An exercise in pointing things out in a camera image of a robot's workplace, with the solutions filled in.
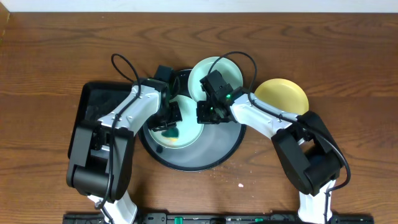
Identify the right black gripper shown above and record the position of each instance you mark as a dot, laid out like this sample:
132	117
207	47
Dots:
201	117

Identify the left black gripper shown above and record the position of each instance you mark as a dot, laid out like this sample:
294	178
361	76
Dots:
166	125

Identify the green yellow sponge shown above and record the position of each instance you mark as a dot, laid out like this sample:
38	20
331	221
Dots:
171	134

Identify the mint plate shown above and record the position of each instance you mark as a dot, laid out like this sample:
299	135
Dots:
189	129
228	69

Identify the yellow plate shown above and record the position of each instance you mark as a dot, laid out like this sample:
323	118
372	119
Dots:
284	95

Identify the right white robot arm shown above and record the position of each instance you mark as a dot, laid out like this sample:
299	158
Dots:
307	152

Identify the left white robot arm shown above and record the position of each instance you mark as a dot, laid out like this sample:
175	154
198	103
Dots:
102	143

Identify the black round tray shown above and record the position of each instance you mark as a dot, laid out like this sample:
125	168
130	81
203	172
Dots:
216	143

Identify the black rectangular tray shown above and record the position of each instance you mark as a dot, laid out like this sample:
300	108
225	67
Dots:
98	98

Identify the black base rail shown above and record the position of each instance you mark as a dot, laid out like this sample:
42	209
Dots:
162	218

